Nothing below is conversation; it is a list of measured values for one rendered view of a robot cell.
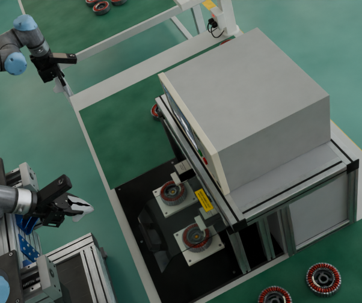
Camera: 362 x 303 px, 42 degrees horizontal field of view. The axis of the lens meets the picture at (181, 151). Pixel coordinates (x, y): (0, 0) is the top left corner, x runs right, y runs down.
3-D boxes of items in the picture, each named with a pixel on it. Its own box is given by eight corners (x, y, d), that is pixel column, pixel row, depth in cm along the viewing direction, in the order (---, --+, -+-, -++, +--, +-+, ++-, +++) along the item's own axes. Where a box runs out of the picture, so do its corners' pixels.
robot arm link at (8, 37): (-10, 52, 167) (17, 36, 169) (-17, 38, 174) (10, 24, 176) (1, 68, 173) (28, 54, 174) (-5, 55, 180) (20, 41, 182)
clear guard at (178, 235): (162, 273, 149) (156, 264, 144) (138, 217, 165) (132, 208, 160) (252, 225, 151) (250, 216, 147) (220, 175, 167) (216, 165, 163)
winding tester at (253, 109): (224, 196, 148) (210, 155, 133) (172, 115, 177) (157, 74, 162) (331, 140, 151) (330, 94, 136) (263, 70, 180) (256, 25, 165)
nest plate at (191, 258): (189, 266, 174) (188, 264, 173) (174, 235, 184) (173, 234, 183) (225, 247, 175) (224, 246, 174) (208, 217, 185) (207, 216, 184)
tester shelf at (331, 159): (234, 233, 144) (232, 225, 140) (157, 106, 189) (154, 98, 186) (359, 168, 147) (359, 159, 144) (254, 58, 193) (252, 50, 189)
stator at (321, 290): (328, 261, 164) (328, 256, 161) (347, 287, 156) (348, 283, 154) (300, 276, 163) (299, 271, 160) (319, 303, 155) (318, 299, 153)
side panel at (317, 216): (289, 257, 169) (281, 208, 145) (285, 250, 171) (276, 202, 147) (356, 221, 171) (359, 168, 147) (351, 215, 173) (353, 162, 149)
